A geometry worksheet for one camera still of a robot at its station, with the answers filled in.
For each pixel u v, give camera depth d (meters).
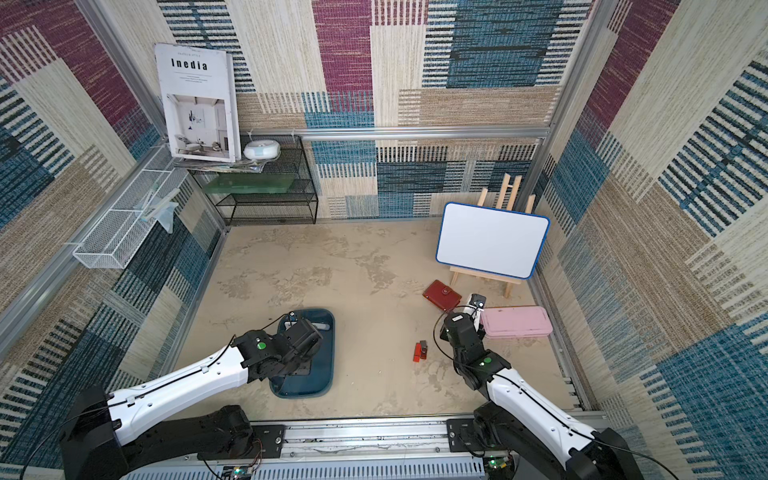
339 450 0.73
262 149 0.88
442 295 0.99
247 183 0.98
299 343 0.62
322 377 0.79
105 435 0.39
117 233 0.73
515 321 0.92
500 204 0.85
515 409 0.53
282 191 0.94
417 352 0.88
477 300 0.73
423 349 0.87
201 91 0.77
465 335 0.64
